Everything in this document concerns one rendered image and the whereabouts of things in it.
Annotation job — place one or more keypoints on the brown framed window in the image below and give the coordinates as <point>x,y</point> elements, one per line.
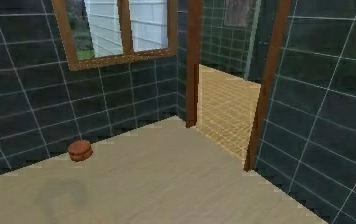
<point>126,30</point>

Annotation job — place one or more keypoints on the small round brown pot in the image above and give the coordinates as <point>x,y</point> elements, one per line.
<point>80,150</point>

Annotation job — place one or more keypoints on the brown wooden door frame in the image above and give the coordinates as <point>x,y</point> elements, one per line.
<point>194,66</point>

